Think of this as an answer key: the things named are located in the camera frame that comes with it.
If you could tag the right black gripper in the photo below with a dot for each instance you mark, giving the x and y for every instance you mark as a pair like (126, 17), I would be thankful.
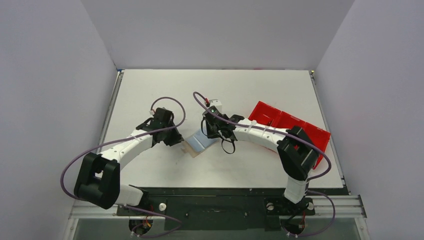
(215, 130)

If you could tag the aluminium frame rail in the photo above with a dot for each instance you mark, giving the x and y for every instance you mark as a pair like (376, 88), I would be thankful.
(218, 149)

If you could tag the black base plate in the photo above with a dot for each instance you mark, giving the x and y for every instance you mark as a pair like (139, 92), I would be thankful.
(220, 208)

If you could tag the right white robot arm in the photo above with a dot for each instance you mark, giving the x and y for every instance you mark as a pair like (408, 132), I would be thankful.
(293, 146)

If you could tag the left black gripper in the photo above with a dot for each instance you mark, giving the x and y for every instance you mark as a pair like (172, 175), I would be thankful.
(176, 139)

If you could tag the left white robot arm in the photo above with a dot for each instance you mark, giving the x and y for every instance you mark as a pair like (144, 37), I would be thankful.
(99, 177)

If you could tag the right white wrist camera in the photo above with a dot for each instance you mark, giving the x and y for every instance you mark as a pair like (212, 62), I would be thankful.
(216, 103)

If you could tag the beige leather card holder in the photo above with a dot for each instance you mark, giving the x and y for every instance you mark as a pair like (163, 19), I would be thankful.
(197, 143)

